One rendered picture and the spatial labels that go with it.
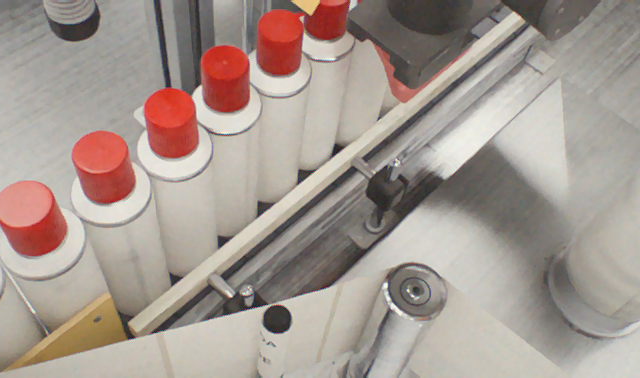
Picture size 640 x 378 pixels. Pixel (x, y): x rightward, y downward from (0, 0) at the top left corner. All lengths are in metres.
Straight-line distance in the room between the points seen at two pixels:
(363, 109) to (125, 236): 0.27
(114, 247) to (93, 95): 0.34
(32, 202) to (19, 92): 0.41
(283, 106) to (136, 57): 0.34
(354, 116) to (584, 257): 0.23
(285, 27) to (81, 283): 0.22
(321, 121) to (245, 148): 0.11
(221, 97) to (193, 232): 0.12
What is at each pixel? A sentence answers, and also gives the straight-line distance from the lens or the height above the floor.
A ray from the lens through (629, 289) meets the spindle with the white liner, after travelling 0.59.
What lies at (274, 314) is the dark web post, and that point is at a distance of 0.39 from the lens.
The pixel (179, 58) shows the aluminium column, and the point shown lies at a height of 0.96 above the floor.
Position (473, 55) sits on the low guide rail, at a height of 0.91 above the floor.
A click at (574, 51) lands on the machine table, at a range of 0.93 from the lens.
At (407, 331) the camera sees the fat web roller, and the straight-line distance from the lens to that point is 0.42.
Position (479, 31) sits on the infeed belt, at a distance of 0.83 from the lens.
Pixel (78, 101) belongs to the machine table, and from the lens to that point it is 0.79.
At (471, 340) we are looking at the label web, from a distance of 0.45.
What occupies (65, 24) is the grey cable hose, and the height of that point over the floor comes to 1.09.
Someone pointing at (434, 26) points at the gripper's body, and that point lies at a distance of 0.47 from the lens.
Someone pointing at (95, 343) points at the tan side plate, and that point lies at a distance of 0.53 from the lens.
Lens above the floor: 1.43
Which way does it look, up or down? 57 degrees down
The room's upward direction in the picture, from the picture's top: 10 degrees clockwise
